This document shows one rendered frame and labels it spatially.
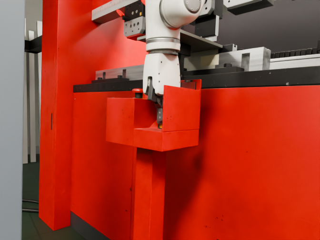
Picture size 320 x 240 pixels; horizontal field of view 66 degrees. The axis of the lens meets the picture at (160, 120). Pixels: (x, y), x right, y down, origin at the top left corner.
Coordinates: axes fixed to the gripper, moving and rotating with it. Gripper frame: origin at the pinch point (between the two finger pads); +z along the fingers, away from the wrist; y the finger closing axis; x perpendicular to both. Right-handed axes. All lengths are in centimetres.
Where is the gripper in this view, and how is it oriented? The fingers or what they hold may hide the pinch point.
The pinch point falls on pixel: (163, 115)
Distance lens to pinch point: 63.3
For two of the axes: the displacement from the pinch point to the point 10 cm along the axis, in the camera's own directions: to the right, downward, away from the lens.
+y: -6.3, 0.9, -7.7
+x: 7.8, 0.6, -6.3
